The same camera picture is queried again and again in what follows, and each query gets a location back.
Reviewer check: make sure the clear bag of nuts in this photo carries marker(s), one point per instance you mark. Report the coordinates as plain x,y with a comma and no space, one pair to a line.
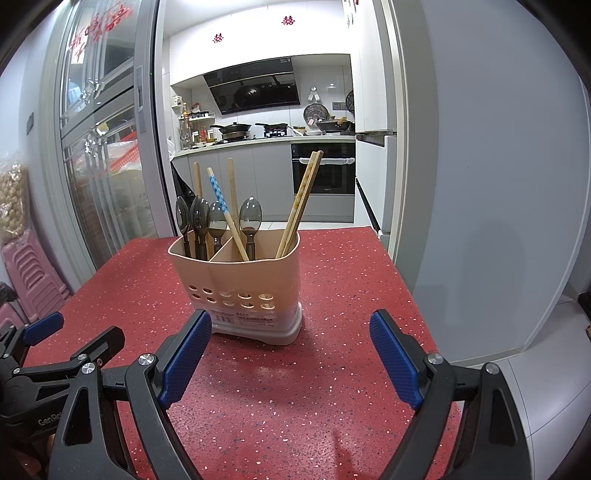
11,198

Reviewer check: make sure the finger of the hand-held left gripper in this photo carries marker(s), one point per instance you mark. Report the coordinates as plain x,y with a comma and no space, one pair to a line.
99,341
44,327

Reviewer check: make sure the dark metal spoons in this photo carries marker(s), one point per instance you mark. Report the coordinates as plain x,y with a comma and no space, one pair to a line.
250,214

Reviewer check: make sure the black built-in oven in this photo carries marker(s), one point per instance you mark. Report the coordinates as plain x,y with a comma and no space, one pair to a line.
332,177

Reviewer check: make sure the condiment rack with bottles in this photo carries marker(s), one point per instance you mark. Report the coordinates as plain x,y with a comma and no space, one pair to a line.
196,127

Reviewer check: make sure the black range hood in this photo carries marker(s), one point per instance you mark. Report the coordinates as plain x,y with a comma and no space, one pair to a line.
254,90

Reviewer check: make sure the stack of pink plastic stools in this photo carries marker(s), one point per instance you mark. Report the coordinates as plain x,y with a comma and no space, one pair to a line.
27,277

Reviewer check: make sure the red paper wall decoration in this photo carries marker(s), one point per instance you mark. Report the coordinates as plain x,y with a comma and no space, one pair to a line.
287,21
218,38

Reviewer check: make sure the red door sticker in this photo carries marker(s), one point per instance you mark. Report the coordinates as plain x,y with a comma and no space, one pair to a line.
94,27

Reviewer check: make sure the grey kitchen counter cabinets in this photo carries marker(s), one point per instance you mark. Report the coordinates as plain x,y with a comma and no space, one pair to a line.
268,180

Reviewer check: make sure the black trash bag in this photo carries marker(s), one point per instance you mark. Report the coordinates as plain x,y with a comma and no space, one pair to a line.
180,182

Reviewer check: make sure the black frying pan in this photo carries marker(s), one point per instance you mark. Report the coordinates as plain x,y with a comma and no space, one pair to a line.
272,125
235,128

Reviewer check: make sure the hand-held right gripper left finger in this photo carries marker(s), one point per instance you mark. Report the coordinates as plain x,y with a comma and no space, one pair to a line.
184,355

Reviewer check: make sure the black wok with food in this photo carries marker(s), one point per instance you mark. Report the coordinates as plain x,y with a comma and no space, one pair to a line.
334,124

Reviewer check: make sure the sliding glass door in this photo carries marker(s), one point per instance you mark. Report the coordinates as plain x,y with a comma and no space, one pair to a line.
115,138

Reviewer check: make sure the black round fan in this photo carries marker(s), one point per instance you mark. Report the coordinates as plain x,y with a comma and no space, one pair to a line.
350,101

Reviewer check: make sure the beige plastic cutlery holder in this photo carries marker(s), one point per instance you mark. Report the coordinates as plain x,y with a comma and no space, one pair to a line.
249,277

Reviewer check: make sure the dark wall switch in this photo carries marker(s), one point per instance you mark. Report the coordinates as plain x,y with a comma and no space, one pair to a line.
30,122

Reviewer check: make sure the blue patterned chopstick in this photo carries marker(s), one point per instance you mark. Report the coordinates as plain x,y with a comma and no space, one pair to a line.
219,196

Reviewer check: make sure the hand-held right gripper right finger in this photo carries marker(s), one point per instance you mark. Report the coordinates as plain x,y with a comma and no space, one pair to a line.
397,355

